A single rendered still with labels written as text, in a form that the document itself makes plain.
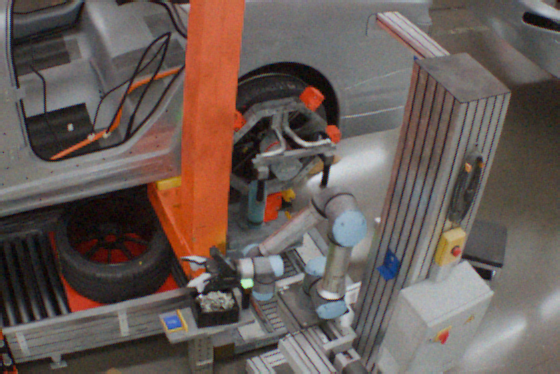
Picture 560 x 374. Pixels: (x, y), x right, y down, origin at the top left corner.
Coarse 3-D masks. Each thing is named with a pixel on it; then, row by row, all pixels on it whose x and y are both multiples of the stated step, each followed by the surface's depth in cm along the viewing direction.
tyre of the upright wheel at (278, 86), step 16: (272, 64) 379; (240, 80) 367; (256, 80) 365; (272, 80) 365; (288, 80) 370; (240, 96) 359; (256, 96) 359; (272, 96) 363; (288, 96) 368; (240, 112) 361; (320, 112) 384
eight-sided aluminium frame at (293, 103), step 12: (252, 108) 358; (264, 108) 356; (276, 108) 358; (288, 108) 361; (300, 108) 364; (252, 120) 357; (324, 120) 380; (240, 132) 359; (312, 156) 393; (240, 180) 384; (276, 180) 396; (288, 180) 396
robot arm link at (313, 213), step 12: (324, 192) 267; (336, 192) 263; (348, 192) 271; (312, 204) 269; (324, 204) 265; (300, 216) 272; (312, 216) 270; (324, 216) 270; (288, 228) 274; (300, 228) 273; (276, 240) 276; (288, 240) 275; (252, 252) 281; (264, 252) 278; (276, 252) 277
